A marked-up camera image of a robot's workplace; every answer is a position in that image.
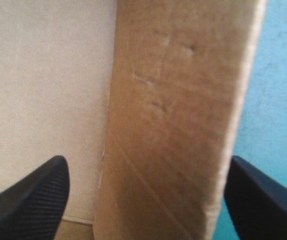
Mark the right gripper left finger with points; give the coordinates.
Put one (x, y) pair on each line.
(31, 202)

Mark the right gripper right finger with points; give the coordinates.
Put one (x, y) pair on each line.
(263, 207)

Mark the brown cardboard box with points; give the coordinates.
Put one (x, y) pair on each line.
(158, 112)

